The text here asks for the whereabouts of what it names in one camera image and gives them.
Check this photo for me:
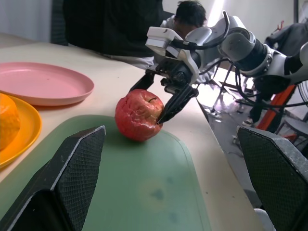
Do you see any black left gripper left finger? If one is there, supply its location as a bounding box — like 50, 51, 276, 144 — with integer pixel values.
0, 125, 107, 231

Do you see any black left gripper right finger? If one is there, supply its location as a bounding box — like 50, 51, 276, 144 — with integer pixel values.
236, 125, 308, 231

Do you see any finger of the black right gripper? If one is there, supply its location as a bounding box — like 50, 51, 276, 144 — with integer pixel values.
156, 85, 200, 125
129, 73, 155, 92

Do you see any red apple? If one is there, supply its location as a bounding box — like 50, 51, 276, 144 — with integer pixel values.
114, 89, 165, 142

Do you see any orange plate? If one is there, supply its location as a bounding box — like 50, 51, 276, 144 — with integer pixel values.
0, 94, 43, 169

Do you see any pink plate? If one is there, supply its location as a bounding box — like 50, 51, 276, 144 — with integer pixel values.
0, 62, 95, 107

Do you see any black-haired person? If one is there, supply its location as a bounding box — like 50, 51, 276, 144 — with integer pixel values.
172, 0, 208, 37

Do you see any orange metal stand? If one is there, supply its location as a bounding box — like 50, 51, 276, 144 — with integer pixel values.
257, 84, 297, 132

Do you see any bystander in black top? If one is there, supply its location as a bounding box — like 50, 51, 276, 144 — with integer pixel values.
62, 0, 167, 69

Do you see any green cutting mat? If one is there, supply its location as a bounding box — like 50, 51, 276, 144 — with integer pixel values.
0, 115, 212, 231

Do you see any orange fruit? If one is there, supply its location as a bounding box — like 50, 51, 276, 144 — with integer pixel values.
0, 93, 21, 151

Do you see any grey mesh chair back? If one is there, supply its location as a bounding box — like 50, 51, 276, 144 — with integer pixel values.
50, 0, 70, 47

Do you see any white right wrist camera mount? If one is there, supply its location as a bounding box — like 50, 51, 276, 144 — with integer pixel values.
145, 26, 201, 84

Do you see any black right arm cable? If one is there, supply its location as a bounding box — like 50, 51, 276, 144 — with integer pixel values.
172, 11, 231, 51

